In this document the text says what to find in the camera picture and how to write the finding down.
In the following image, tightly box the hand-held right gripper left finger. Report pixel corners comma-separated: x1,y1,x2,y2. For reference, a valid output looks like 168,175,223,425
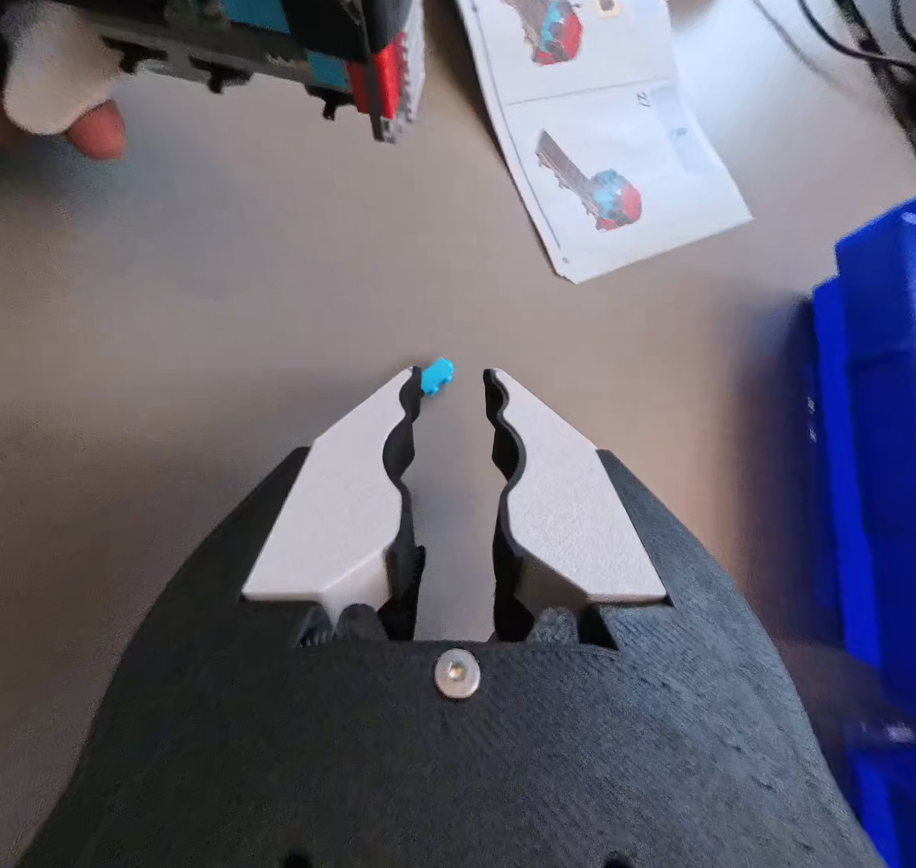
240,366,429,643

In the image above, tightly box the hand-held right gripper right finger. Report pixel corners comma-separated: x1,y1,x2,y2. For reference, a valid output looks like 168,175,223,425
482,367,669,643

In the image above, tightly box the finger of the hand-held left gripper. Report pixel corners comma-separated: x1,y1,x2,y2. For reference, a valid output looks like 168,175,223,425
2,0,121,137

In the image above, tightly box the multicolour toy brick model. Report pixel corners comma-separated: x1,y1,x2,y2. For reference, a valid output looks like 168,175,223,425
86,0,427,145

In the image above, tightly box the person's left hand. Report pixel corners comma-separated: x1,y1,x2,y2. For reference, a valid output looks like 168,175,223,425
64,98,127,162

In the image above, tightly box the blue plastic storage bin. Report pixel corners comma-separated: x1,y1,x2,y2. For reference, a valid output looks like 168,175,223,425
811,199,916,868

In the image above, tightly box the toy brick instruction booklet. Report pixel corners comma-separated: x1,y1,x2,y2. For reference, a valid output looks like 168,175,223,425
422,0,754,285

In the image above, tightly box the black cable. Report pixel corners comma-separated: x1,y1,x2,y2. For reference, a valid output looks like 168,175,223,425
816,0,916,106
740,0,916,71

